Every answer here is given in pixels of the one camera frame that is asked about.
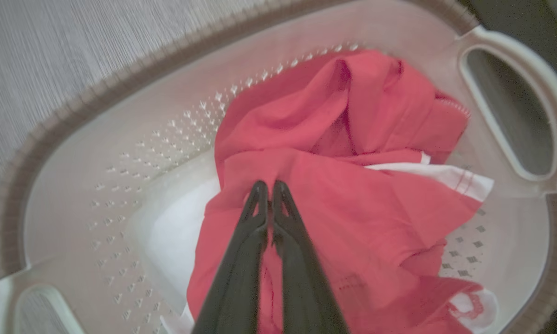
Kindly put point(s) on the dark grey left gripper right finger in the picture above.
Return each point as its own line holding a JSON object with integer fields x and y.
{"x": 301, "y": 287}

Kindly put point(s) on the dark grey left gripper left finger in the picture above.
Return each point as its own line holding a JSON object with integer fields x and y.
{"x": 239, "y": 278}

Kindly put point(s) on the red and white jersey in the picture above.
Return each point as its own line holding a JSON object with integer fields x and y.
{"x": 352, "y": 208}

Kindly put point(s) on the white plastic laundry basket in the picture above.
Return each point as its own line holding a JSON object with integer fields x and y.
{"x": 97, "y": 153}

